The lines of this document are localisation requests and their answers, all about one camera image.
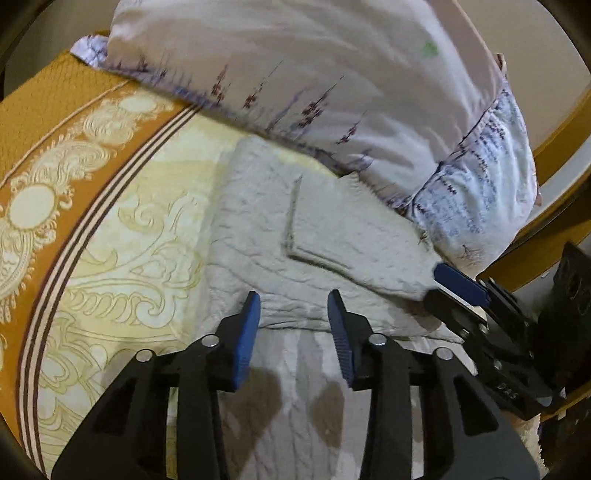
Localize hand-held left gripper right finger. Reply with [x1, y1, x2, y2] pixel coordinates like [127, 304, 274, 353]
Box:
[327, 289, 542, 480]

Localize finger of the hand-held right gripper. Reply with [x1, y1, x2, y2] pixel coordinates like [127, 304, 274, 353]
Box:
[435, 262, 541, 335]
[424, 288, 532, 367]

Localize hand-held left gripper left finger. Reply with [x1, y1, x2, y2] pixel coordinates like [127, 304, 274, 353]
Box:
[51, 290, 262, 480]

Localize grey cable-knit sweater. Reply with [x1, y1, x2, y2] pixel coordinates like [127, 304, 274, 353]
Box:
[189, 136, 477, 480]

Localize yellow patterned bed sheet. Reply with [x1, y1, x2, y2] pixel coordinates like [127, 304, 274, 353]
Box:
[0, 50, 333, 480]

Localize floral print pillow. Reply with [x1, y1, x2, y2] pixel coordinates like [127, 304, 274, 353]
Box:
[69, 0, 542, 278]

